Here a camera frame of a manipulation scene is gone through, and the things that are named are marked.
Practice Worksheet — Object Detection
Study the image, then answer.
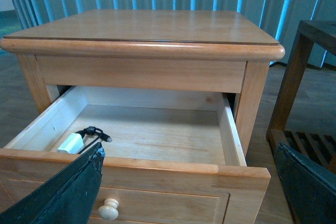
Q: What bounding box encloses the wooden nightstand drawer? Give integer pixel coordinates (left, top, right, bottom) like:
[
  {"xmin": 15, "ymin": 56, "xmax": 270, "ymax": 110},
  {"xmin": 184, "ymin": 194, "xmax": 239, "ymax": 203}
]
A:
[{"xmin": 1, "ymin": 87, "xmax": 270, "ymax": 223}]

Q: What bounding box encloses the dark wooden side table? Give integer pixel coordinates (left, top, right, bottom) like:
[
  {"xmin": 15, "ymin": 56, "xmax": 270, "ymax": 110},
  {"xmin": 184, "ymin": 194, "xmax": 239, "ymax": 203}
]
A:
[{"xmin": 266, "ymin": 20, "xmax": 335, "ymax": 173}]

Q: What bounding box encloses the cream round drawer knob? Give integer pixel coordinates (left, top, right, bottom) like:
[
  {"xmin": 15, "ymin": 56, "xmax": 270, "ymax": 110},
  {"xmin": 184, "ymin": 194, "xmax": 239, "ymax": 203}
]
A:
[{"xmin": 98, "ymin": 198, "xmax": 119, "ymax": 221}]

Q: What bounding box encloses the light wooden nightstand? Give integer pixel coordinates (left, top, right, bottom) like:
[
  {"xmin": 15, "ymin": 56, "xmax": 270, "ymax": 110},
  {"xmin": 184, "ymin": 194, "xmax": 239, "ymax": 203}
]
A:
[{"xmin": 0, "ymin": 8, "xmax": 286, "ymax": 224}]

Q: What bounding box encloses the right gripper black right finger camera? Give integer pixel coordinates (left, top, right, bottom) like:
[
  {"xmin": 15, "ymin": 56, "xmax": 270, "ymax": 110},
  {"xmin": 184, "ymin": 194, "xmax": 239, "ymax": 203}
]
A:
[{"xmin": 274, "ymin": 143, "xmax": 335, "ymax": 223}]

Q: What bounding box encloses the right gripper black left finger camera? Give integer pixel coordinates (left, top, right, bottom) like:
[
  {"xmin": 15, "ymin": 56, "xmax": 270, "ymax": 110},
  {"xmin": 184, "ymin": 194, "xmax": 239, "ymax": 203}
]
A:
[{"xmin": 1, "ymin": 142, "xmax": 106, "ymax": 223}]

